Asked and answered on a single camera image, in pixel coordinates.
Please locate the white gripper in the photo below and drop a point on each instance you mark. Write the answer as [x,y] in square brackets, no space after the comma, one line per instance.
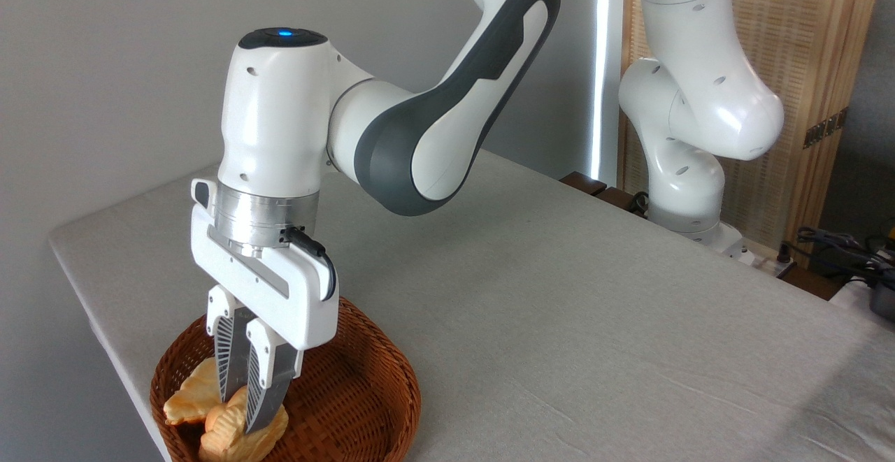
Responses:
[280,294]

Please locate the round thick bread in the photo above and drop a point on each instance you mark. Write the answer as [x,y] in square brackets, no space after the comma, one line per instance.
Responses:
[227,434]

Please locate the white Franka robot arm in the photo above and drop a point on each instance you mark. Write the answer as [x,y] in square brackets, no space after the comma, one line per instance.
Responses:
[433,133]

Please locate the flat long bread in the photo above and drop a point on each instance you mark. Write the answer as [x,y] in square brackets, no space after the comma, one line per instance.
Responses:
[192,395]

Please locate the brown wicker basket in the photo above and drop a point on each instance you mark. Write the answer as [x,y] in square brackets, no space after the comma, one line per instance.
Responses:
[356,392]

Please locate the dark wooden block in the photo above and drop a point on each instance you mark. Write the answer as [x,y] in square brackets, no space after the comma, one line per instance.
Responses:
[594,186]

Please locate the black power plug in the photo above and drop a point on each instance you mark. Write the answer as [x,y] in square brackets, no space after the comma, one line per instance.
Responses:
[786,263]

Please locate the metal screen hinge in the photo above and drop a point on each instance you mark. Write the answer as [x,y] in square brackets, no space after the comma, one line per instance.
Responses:
[825,128]

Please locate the wooden folding screen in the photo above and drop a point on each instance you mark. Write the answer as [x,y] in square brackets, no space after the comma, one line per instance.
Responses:
[811,42]

